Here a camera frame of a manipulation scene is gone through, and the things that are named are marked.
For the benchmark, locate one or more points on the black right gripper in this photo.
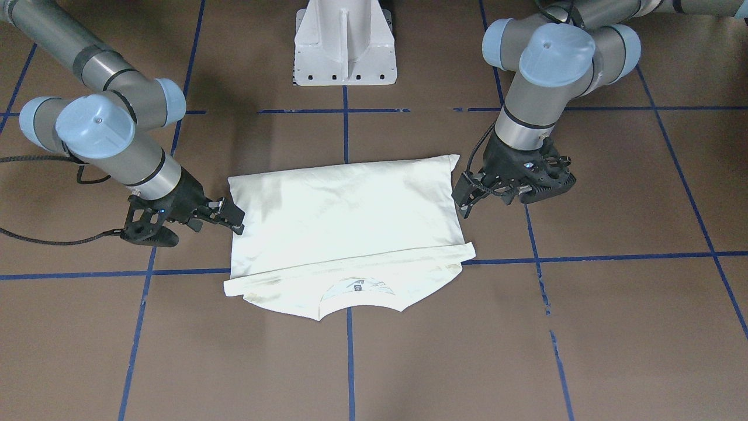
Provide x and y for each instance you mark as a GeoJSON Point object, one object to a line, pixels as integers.
{"type": "Point", "coordinates": [188, 196]}

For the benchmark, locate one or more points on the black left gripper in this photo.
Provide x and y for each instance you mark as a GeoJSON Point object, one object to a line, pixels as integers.
{"type": "Point", "coordinates": [497, 156]}

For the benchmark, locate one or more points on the cream long-sleeve Twinkle shirt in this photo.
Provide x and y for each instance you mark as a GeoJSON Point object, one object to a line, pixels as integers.
{"type": "Point", "coordinates": [322, 239]}

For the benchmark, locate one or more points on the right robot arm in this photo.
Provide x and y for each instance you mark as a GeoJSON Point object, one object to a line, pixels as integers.
{"type": "Point", "coordinates": [109, 128]}

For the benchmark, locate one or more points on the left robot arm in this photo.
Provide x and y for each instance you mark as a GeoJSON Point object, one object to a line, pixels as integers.
{"type": "Point", "coordinates": [564, 51]}

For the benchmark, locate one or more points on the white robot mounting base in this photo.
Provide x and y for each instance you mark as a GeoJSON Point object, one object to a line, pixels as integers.
{"type": "Point", "coordinates": [344, 43]}

